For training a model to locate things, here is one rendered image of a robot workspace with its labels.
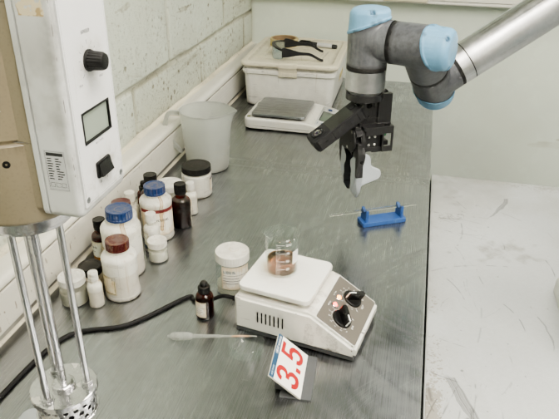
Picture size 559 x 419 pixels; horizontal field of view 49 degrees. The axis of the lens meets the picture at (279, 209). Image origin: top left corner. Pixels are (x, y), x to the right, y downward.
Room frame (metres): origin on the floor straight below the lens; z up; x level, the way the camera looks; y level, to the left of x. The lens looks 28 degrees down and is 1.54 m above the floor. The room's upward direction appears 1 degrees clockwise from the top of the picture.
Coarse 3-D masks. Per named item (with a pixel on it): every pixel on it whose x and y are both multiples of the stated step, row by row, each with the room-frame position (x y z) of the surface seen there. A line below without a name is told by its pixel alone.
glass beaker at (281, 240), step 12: (276, 228) 0.85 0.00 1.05; (288, 228) 0.85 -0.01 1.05; (276, 240) 0.80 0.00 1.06; (288, 240) 0.80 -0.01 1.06; (276, 252) 0.81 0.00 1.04; (288, 252) 0.81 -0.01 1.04; (276, 264) 0.81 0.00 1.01; (288, 264) 0.81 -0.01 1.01; (276, 276) 0.81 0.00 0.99; (288, 276) 0.81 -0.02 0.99
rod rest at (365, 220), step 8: (400, 208) 1.16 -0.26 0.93; (360, 216) 1.16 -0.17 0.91; (368, 216) 1.13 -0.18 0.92; (376, 216) 1.16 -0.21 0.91; (384, 216) 1.16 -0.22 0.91; (392, 216) 1.16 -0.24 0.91; (400, 216) 1.15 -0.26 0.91; (360, 224) 1.13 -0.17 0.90; (368, 224) 1.13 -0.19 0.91; (376, 224) 1.13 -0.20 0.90; (384, 224) 1.14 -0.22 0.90
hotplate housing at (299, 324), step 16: (320, 288) 0.80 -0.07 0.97; (240, 304) 0.78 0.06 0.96; (256, 304) 0.77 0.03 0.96; (272, 304) 0.76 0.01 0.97; (288, 304) 0.76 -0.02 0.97; (320, 304) 0.77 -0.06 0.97; (240, 320) 0.78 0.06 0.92; (256, 320) 0.77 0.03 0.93; (272, 320) 0.76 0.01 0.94; (288, 320) 0.75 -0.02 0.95; (304, 320) 0.74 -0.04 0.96; (320, 320) 0.74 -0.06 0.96; (368, 320) 0.78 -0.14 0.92; (272, 336) 0.76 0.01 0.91; (288, 336) 0.75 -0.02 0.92; (304, 336) 0.74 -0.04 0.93; (320, 336) 0.73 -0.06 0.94; (336, 336) 0.72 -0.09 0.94; (336, 352) 0.72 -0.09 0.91; (352, 352) 0.71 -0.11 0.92
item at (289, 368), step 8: (288, 344) 0.72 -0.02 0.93; (280, 352) 0.69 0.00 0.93; (288, 352) 0.70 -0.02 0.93; (296, 352) 0.71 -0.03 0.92; (280, 360) 0.68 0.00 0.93; (288, 360) 0.69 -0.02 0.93; (296, 360) 0.70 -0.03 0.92; (280, 368) 0.66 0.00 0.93; (288, 368) 0.67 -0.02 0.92; (296, 368) 0.68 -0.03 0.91; (280, 376) 0.65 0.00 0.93; (288, 376) 0.66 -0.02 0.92; (296, 376) 0.67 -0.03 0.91; (288, 384) 0.64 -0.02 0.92; (296, 384) 0.65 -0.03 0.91; (296, 392) 0.64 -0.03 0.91
